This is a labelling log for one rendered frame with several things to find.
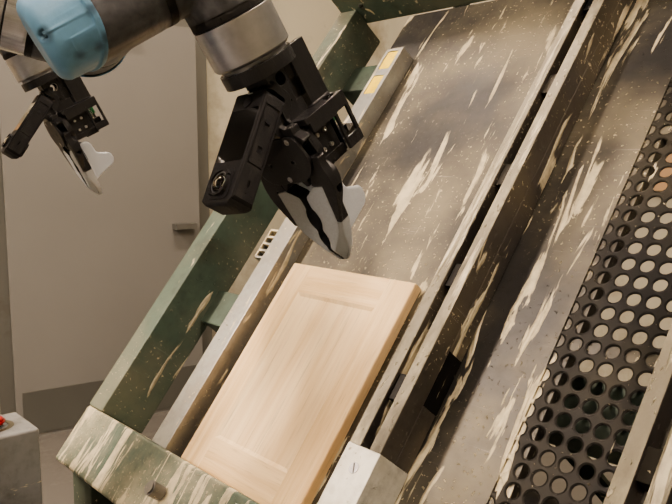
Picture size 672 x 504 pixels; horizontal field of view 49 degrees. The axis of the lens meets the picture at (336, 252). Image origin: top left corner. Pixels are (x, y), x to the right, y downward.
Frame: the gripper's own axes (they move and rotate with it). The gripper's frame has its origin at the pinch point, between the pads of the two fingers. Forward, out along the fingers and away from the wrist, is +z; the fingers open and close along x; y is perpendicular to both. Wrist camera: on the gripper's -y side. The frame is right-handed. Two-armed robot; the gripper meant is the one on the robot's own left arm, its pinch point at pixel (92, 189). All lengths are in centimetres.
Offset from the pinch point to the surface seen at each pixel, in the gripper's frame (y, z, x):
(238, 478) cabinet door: -9, 46, -27
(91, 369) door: 5, 123, 258
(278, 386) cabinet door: 5.4, 39.8, -22.9
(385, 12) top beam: 85, 0, 18
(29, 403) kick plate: -29, 119, 257
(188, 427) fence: -8.5, 43.4, -8.6
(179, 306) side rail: 6.8, 32.8, 17.2
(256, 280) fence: 17.4, 29.6, -3.4
